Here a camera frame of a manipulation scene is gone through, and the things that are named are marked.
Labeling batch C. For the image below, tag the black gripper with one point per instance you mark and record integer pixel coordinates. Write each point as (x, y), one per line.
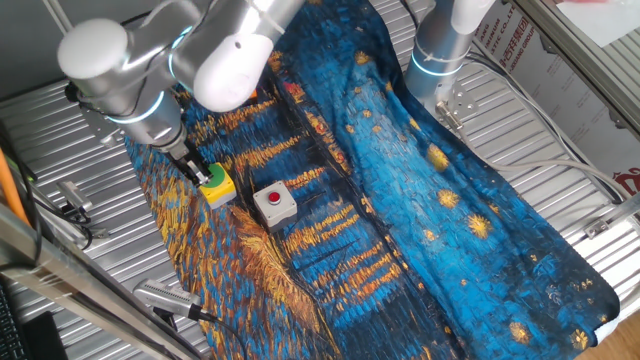
(184, 162)

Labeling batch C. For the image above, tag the yellow box green button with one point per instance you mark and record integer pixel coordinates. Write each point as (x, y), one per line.
(220, 187)

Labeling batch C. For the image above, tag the grey box red button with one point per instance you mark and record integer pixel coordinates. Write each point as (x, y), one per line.
(275, 205)

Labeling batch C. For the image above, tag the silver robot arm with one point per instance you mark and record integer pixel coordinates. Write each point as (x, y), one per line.
(150, 55)

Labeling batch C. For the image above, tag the starry night painting cloth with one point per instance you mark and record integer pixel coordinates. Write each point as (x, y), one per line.
(400, 225)

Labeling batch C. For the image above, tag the thin metal pole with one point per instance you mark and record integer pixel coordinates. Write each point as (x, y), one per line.
(56, 12)

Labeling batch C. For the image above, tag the black box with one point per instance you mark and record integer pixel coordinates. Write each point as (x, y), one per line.
(46, 337)

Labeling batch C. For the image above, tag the black keyboard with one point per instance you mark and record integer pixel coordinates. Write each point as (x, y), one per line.
(9, 330)

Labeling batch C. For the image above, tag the panel with red print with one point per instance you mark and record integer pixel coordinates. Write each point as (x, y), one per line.
(560, 90)

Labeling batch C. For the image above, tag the white sheet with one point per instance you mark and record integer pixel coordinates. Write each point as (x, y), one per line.
(600, 20)

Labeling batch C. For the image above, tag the aluminium camera stand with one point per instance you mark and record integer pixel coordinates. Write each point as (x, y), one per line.
(92, 227)

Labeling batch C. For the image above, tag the large silver camera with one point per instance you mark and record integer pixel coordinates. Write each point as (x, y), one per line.
(165, 297)

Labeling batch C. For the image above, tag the small silver camera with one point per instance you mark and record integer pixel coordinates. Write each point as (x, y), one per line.
(74, 195)

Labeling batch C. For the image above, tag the aluminium frame bar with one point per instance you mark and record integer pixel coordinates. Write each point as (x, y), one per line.
(75, 290)

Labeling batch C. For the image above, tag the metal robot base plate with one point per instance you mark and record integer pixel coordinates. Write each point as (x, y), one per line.
(462, 97)

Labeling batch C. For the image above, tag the aluminium frame beam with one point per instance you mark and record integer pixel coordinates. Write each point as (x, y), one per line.
(580, 60)

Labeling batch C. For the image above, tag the aluminium corner bracket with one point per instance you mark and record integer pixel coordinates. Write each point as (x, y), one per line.
(607, 222)

